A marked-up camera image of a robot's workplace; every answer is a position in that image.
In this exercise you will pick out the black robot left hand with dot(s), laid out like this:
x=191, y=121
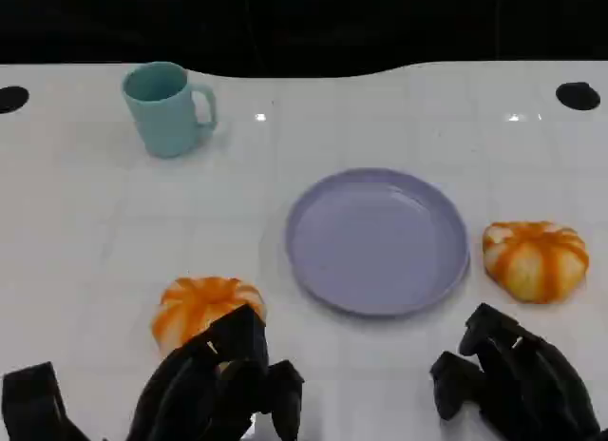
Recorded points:
x=190, y=393

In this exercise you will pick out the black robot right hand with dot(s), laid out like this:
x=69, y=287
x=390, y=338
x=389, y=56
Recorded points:
x=532, y=389

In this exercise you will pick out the orange white toy bread roll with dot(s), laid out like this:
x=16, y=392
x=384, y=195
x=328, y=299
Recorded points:
x=534, y=260
x=195, y=308

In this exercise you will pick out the lilac plate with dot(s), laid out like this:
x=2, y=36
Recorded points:
x=377, y=243

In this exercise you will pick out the pale green mug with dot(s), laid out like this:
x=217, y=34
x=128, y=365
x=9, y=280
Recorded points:
x=164, y=120

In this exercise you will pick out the black round table grommet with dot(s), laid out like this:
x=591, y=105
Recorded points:
x=12, y=100
x=577, y=96

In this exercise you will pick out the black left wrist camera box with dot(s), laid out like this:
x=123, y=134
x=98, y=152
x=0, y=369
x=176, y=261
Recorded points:
x=28, y=403

